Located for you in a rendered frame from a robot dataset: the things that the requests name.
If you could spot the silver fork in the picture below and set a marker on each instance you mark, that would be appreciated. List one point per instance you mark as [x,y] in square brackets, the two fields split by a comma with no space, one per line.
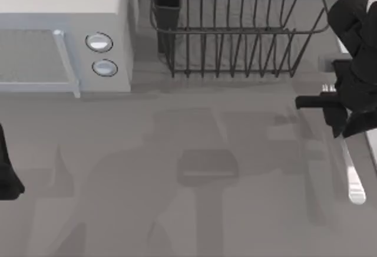
[355,180]

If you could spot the black cutlery holder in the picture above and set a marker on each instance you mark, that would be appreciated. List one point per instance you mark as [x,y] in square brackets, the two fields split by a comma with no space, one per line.
[166,0]

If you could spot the small round microwave knob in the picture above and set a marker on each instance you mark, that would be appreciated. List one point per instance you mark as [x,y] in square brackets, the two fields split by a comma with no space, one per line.
[105,67]

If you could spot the large round microwave knob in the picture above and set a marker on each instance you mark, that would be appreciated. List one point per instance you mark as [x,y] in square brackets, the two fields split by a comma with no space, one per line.
[99,42]

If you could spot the pale microwave oven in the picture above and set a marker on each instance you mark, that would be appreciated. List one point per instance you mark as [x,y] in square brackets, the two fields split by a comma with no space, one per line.
[97,0]

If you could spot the glass microwave door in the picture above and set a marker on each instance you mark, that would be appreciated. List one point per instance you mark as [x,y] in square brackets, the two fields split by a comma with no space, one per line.
[26,56]

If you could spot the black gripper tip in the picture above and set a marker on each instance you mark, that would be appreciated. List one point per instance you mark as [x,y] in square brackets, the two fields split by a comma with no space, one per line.
[7,177]

